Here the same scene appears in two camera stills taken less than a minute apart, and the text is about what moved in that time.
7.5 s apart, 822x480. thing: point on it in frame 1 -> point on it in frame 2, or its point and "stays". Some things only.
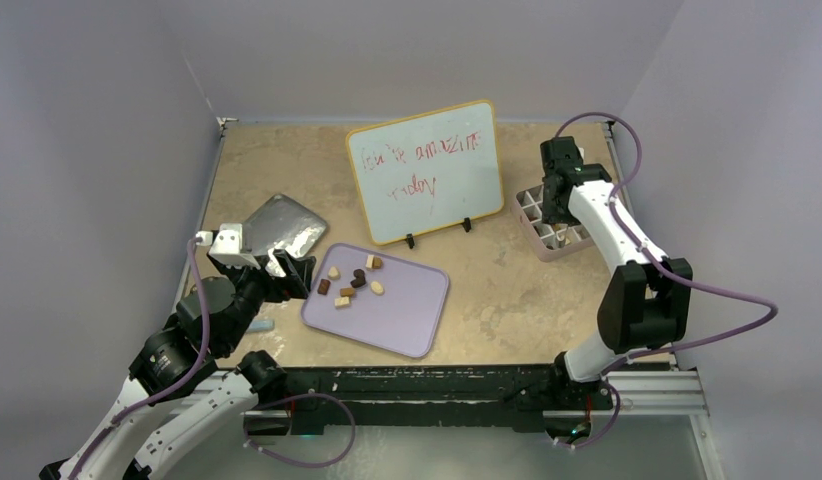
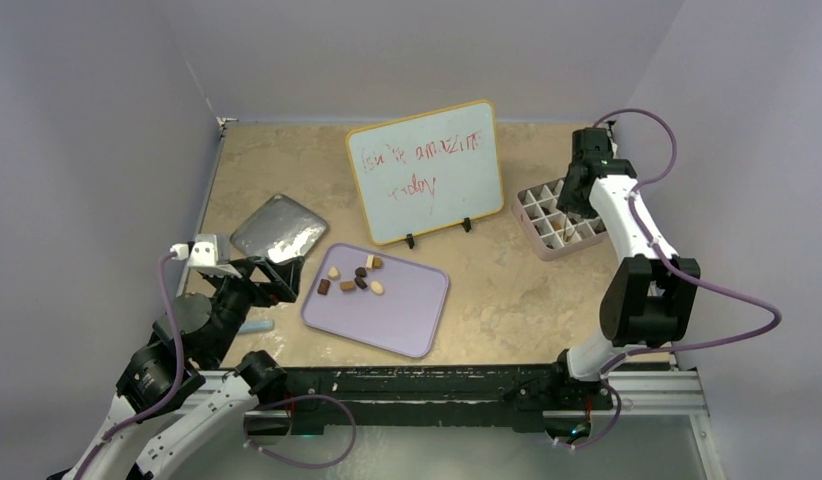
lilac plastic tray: (379, 299) stays
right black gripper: (552, 216) -> (568, 204)
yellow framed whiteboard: (426, 172) stays
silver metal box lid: (279, 222) stays
